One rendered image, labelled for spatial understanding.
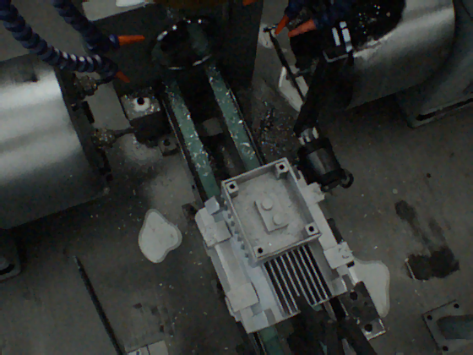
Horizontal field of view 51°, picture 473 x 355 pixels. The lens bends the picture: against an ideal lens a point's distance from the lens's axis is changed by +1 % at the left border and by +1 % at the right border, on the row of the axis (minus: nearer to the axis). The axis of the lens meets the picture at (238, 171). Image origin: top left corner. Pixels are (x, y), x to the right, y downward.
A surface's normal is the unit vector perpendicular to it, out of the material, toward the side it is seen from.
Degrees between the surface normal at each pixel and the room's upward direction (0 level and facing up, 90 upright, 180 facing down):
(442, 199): 0
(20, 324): 0
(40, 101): 5
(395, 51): 50
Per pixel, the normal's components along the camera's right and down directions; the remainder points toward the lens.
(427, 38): 0.32, 0.48
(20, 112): 0.11, -0.18
